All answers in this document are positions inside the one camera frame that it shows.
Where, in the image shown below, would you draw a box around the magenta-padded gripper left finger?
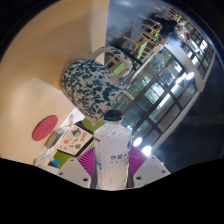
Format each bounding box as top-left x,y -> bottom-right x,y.
56,146 -> 96,188

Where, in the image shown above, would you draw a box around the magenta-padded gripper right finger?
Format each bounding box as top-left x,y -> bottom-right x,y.
128,145 -> 172,188

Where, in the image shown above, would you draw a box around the clear plastic water bottle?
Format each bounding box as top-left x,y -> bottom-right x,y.
93,109 -> 133,191

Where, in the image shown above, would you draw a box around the green upholstered bench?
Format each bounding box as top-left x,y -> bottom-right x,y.
53,116 -> 108,168

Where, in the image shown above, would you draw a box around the small blue-capped bottle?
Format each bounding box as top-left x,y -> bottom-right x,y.
46,156 -> 61,168

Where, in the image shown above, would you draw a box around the small white handheld device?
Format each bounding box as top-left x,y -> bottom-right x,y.
44,128 -> 64,149

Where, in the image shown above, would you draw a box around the flat round red coaster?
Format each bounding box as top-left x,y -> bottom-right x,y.
31,114 -> 59,142

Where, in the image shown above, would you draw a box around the white paper sheet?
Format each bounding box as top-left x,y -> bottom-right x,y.
59,107 -> 86,129

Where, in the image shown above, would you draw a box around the green speckled white mug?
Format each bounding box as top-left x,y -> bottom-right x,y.
60,46 -> 134,126

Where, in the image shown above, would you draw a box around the light wooden dining table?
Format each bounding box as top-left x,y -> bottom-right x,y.
128,44 -> 164,83

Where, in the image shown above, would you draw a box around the wooden chairs with green seats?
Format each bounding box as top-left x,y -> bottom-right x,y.
106,8 -> 186,76

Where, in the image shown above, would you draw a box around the person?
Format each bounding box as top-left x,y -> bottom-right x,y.
178,23 -> 192,46
156,14 -> 179,39

